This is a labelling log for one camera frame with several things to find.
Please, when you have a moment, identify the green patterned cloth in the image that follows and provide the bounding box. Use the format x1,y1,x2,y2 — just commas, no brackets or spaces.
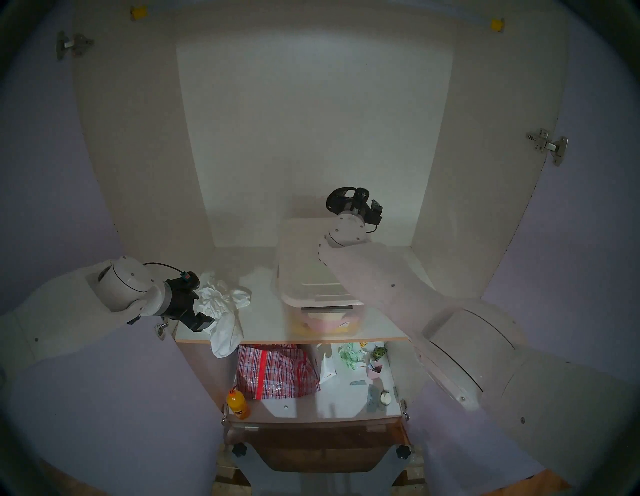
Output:
337,342,369,371

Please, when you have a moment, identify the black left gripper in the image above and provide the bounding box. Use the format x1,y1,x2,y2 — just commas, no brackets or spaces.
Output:
162,277,216,332

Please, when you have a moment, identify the white wooden wardrobe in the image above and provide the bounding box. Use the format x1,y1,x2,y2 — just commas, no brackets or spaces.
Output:
72,0,571,426

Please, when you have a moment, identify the clear plastic storage bin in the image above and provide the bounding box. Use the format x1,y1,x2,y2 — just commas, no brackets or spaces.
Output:
282,295,369,337

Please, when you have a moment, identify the brown wooden drawer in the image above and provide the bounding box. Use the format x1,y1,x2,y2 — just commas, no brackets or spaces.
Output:
245,422,401,473

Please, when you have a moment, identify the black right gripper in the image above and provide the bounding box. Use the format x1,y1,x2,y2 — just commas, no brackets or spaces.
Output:
348,187,384,226

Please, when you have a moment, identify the white paper bag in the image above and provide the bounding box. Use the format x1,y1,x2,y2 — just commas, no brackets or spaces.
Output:
318,350,337,385

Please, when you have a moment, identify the yellow clothing item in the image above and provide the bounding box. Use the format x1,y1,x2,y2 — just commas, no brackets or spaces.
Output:
292,324,353,337

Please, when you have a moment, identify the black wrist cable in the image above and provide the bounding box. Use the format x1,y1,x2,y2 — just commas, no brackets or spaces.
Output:
127,261,187,326
326,186,379,234

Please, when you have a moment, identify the red plaid woven bag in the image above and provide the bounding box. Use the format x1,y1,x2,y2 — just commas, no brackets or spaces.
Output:
235,344,322,401

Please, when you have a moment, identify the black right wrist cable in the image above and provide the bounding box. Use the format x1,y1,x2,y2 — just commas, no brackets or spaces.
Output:
326,186,379,234

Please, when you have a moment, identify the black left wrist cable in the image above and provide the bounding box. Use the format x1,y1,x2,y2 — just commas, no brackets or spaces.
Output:
127,261,187,326

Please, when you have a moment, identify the orange juice bottle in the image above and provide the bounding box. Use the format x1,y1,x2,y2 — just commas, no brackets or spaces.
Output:
226,387,251,420

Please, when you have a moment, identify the lilac wardrobe door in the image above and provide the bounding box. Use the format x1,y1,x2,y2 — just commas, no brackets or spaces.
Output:
0,0,226,496
400,10,640,493

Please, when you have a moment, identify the white bin lid grey handle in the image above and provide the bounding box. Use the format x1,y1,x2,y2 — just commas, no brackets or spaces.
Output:
273,217,369,309

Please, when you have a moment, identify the white clothing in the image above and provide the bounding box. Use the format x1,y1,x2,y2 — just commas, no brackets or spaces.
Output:
195,271,252,359

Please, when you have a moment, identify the grey robot base stand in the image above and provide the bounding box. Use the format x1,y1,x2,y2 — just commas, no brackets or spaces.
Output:
232,442,413,496

